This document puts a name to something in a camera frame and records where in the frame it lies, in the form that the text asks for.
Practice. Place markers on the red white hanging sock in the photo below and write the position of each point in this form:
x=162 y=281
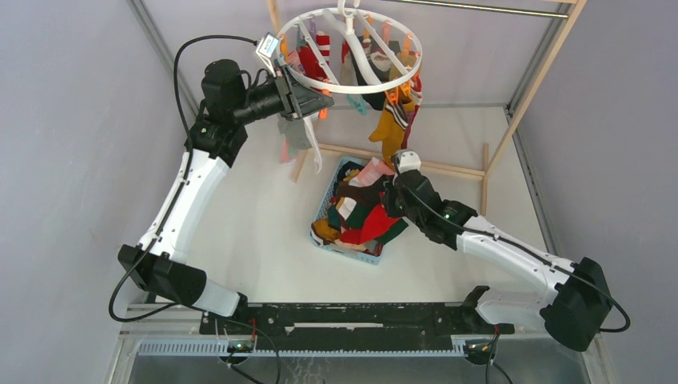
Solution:
x=309 y=63

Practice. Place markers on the black patterned hanging sock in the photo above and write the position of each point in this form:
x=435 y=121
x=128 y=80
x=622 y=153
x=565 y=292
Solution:
x=380 y=64

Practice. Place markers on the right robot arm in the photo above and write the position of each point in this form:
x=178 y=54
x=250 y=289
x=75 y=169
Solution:
x=569 y=300

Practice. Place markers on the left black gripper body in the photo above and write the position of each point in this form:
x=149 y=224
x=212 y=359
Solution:
x=288 y=102

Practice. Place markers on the pink patterned hanging sock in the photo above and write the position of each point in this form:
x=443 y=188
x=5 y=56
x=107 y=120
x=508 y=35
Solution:
x=288 y=153

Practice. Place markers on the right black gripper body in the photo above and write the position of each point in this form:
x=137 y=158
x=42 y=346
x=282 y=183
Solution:
x=396 y=209

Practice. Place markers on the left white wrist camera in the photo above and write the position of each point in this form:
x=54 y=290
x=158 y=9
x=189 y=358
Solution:
x=268 y=52

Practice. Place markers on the red santa sock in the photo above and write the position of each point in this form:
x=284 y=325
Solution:
x=377 y=223

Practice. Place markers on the wooden drying rack frame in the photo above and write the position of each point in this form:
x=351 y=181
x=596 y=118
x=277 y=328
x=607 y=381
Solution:
x=560 y=23

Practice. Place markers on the dark green sock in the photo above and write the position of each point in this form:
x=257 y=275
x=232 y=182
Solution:
x=395 y=230

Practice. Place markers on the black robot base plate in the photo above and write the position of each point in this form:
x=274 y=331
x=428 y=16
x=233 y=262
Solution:
x=353 y=327

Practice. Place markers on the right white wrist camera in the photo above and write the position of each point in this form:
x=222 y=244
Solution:
x=405 y=161

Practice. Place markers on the blue plastic laundry basket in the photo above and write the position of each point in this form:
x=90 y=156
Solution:
x=333 y=212

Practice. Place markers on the dark brown sock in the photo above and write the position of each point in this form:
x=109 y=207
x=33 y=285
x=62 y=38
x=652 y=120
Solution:
x=368 y=196

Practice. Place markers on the white round clip hanger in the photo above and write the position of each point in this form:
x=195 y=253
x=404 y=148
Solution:
x=343 y=19

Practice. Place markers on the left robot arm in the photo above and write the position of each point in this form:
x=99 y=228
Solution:
x=158 y=263

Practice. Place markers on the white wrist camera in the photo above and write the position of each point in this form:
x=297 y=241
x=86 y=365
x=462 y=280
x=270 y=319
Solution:
x=268 y=52
x=405 y=161

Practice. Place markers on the grey beige striped sock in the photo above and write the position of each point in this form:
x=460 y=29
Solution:
x=295 y=135

